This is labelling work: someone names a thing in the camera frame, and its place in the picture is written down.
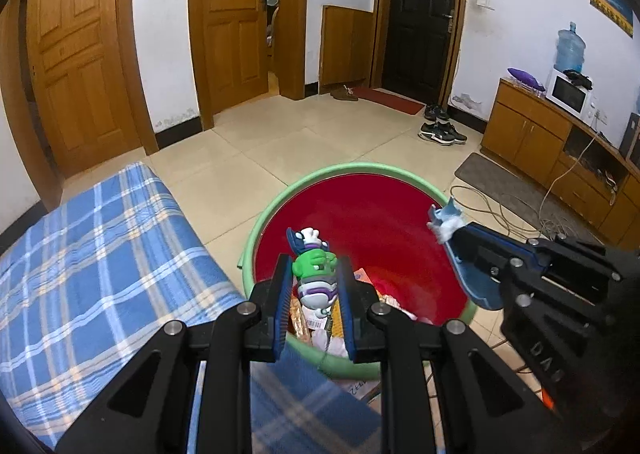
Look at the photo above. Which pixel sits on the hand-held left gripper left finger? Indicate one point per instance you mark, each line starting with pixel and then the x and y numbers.
pixel 282 306

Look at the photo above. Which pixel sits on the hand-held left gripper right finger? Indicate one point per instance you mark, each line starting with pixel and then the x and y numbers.
pixel 346 316

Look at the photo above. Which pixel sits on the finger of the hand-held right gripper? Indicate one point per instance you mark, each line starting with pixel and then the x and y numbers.
pixel 475 279
pixel 495 241

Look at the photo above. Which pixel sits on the green and white toy figure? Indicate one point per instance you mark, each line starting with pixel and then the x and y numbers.
pixel 312 264

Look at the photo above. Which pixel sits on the blue and white wrapper scrap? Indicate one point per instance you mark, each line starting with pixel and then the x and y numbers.
pixel 445 224

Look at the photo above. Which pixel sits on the green basin with red inside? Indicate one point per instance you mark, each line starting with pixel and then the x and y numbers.
pixel 350 204

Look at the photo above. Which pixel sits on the pile of mixed litter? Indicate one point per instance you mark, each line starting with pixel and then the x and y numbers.
pixel 395 301

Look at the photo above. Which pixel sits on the grey floor mat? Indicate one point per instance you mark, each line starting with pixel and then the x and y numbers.
pixel 490 179

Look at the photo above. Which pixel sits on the printed paper sheet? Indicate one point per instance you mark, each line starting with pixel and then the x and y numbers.
pixel 360 388

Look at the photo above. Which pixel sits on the wooden sideboard cabinet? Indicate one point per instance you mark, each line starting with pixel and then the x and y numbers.
pixel 520 134

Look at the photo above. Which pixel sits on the black white-soled sneaker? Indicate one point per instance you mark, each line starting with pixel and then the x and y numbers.
pixel 455 133
pixel 435 135

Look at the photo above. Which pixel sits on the dark shoe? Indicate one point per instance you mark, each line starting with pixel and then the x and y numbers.
pixel 430 112
pixel 443 113

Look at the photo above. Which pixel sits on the white microwave oven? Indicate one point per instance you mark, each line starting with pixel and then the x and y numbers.
pixel 567 94

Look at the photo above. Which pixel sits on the purple plastic object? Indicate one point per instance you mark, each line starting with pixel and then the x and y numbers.
pixel 522 77

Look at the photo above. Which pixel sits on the black box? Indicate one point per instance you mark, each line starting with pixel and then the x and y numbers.
pixel 631 137

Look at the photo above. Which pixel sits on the red door mat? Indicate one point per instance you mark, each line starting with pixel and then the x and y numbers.
pixel 390 100

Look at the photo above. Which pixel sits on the black object on microwave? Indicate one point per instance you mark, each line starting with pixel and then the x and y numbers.
pixel 577 77

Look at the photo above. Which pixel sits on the blue plaid cloth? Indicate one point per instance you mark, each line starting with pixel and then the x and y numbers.
pixel 100 259

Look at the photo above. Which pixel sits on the blue water bottle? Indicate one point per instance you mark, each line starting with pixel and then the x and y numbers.
pixel 570 49

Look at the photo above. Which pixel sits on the brown shoes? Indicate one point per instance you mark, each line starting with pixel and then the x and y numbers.
pixel 344 93

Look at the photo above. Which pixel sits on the black entrance door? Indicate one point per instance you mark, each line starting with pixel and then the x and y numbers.
pixel 417 19

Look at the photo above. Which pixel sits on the low wooden shoe cabinet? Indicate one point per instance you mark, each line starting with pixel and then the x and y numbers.
pixel 347 47

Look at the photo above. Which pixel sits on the wooden panel door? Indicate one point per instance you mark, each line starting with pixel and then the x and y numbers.
pixel 235 24
pixel 75 59

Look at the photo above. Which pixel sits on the wall poster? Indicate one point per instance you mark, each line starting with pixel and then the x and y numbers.
pixel 610 2

